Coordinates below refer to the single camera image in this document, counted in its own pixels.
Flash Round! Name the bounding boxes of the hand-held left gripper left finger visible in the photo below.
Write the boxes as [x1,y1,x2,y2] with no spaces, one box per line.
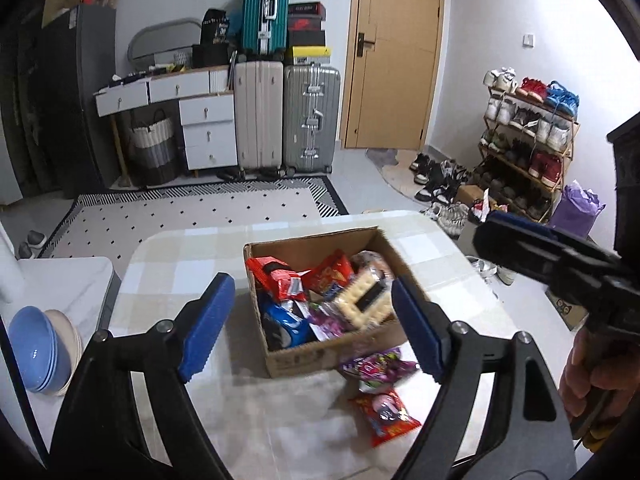
[50,272,236,480]

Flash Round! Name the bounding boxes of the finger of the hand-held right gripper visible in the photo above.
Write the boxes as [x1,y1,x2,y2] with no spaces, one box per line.
[487,210,621,266]
[472,224,566,288]

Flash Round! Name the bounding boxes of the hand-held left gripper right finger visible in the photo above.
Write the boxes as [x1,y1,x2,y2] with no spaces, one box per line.
[390,279,578,480]

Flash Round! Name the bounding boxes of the purple-edged candy packet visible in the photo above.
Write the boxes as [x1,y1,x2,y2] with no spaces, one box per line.
[337,347,423,393]

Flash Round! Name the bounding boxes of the white wafer packet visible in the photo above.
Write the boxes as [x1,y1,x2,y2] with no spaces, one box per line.
[327,267,396,331]

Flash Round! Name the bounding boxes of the plain red snack packet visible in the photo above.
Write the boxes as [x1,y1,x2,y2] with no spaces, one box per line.
[246,256,306,303]

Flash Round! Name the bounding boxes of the blue cookie packet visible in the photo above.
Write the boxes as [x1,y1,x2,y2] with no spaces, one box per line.
[259,300,313,351]

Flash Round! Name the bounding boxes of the purple fruit snack packet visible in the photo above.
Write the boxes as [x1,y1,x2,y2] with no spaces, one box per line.
[305,302,361,343]

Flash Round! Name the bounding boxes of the red cookie packet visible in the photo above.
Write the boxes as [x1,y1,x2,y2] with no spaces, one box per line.
[348,390,422,448]

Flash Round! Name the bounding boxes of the red chips packet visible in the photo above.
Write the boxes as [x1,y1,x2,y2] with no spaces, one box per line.
[300,250,357,296]

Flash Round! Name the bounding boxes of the person's right forearm yellow sleeve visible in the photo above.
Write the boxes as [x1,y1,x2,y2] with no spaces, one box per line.
[580,422,618,456]

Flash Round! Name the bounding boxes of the person's right hand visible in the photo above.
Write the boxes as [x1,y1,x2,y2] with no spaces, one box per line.
[560,330,640,423]

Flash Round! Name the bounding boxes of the white sneakers pair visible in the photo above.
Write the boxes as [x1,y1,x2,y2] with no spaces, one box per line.
[466,255,517,287]

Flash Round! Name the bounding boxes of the cardboard with cat face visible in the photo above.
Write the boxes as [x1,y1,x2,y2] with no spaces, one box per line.
[544,285,589,332]

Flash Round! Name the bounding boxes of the small brown cardboard box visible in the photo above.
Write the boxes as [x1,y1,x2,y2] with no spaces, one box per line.
[457,185,497,212]

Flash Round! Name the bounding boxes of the purple gift bag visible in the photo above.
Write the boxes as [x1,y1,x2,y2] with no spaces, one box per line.
[550,180,607,238]

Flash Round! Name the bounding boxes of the dark shoes pile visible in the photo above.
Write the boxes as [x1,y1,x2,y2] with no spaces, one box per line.
[409,152,501,237]

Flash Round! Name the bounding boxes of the wooden shoe rack with shoes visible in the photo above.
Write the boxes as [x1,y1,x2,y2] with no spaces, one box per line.
[480,66,581,221]

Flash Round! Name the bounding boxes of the black and white rug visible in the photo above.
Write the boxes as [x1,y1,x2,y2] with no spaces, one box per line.
[37,175,351,261]

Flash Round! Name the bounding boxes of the grey door mat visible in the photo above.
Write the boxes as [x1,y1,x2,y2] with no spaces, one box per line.
[366,147,441,196]

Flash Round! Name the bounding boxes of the beige bowl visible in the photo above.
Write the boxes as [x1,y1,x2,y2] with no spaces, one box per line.
[45,309,84,387]

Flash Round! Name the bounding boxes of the blue bowl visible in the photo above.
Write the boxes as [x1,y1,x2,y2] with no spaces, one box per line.
[7,306,73,394]

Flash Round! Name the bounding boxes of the woven laundry basket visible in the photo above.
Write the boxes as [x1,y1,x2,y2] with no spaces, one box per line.
[122,109,180,186]

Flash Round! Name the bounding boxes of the grey slippers pair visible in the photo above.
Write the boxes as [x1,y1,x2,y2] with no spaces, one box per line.
[17,230,49,259]

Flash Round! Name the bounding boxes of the white desk with drawers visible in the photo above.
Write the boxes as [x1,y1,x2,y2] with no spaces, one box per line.
[95,65,237,172]

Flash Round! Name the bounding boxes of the wooden door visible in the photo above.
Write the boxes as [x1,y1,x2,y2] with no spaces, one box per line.
[340,0,446,151]

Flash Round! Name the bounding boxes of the beige suitcase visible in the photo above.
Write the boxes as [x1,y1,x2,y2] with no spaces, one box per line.
[234,60,286,176]

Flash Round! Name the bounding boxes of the silver suitcase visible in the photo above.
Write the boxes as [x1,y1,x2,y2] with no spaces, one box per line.
[282,64,342,175]

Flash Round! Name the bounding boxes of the dark tall cabinet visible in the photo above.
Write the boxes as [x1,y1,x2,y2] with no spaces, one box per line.
[39,4,119,197]

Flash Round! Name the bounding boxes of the yellow shoe box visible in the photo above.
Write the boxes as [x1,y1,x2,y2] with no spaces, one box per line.
[285,46,332,66]

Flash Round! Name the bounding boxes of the dark shoe box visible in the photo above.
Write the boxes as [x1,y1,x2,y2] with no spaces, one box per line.
[287,29,326,47]

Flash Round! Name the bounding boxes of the black printed bag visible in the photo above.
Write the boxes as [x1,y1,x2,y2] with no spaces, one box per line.
[200,8,232,47]

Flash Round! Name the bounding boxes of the teal suitcase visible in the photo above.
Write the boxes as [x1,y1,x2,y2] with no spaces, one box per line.
[242,0,292,56]

